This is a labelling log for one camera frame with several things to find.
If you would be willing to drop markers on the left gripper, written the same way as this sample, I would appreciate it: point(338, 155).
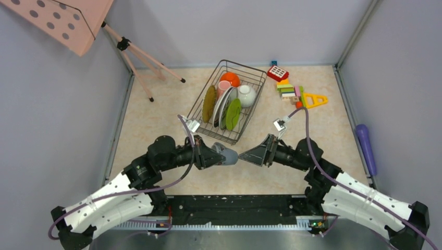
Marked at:
point(207, 157)

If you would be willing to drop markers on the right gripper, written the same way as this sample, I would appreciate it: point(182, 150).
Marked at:
point(260, 154)

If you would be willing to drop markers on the small grey mug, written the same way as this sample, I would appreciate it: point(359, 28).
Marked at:
point(231, 156)

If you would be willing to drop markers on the white plate green red rim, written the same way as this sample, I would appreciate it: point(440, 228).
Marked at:
point(215, 115)

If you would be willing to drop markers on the grey wire dish rack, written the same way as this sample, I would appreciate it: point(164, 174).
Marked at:
point(251, 76)

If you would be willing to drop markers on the woven bamboo tray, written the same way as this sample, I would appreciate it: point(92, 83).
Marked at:
point(209, 104)

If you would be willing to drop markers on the white ceramic bowl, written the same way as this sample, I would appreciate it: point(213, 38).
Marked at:
point(246, 95)

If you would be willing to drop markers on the white plate red characters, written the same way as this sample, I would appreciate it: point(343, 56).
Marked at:
point(233, 94)

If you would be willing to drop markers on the white cup pink handle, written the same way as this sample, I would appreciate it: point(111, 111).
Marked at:
point(222, 86)

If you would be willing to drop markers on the orange bowl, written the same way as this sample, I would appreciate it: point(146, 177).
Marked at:
point(232, 78)

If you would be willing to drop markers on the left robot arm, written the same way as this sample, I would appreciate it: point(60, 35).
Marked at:
point(137, 190)

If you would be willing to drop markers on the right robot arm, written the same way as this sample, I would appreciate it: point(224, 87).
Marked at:
point(332, 191)

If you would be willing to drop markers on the stack of coloured blocks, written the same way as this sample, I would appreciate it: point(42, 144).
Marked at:
point(291, 93)

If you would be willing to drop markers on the yellow toy triangle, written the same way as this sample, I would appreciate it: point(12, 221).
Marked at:
point(314, 100)

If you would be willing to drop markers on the red toy block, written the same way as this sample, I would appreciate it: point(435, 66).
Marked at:
point(276, 73)

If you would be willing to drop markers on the pink tripod stand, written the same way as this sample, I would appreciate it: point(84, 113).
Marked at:
point(124, 45)

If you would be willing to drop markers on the pink perforated board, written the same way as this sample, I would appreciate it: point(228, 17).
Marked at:
point(75, 23)

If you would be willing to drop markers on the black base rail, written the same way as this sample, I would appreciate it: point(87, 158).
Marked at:
point(243, 212)

